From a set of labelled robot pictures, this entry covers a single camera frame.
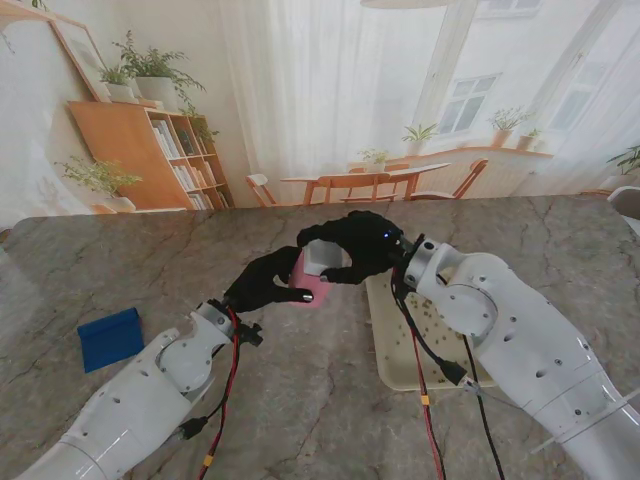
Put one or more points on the small plant on dining table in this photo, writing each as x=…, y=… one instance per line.
x=376, y=160

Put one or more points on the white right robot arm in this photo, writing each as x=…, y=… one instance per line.
x=525, y=340

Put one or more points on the trailing ivy plant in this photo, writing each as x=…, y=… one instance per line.
x=202, y=131

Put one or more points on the pink square jar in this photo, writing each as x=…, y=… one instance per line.
x=302, y=277

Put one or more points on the green windowsill plant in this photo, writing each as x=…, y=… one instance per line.
x=420, y=135

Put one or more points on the wooden chair with curved back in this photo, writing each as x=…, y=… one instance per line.
x=475, y=172

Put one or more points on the wooden chair with white back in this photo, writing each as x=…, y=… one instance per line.
x=257, y=182

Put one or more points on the small windowsill pot plant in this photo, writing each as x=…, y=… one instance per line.
x=527, y=142

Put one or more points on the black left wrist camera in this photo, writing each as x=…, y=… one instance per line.
x=250, y=335

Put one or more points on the white square jar lid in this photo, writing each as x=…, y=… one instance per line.
x=322, y=257

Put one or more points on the white rounded chair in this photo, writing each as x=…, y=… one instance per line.
x=629, y=200

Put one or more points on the blue plastic scraper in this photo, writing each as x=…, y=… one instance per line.
x=110, y=340

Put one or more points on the scattered green beans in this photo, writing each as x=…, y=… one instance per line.
x=425, y=305

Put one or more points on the green plant with long leaves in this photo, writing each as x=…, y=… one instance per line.
x=630, y=160

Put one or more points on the small plant in white pot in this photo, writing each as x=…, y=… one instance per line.
x=120, y=91

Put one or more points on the wooden bookshelf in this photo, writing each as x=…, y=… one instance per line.
x=125, y=150

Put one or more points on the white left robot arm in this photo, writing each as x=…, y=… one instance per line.
x=140, y=395

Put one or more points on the wooden dining table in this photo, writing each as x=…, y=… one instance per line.
x=370, y=175

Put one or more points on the plant in terracotta pot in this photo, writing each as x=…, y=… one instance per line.
x=502, y=135

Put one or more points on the cream baking tray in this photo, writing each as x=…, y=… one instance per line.
x=390, y=365

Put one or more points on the wooden chair with slatted back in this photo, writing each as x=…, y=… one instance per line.
x=360, y=182

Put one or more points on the leafy plant beside bookshelf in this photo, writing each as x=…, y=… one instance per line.
x=100, y=177

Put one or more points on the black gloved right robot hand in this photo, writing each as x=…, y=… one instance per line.
x=370, y=245

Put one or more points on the wooden picture frame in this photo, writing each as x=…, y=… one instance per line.
x=82, y=55

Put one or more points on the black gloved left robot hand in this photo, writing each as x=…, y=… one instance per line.
x=260, y=290

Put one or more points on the large plant in white pot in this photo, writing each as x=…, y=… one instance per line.
x=156, y=87

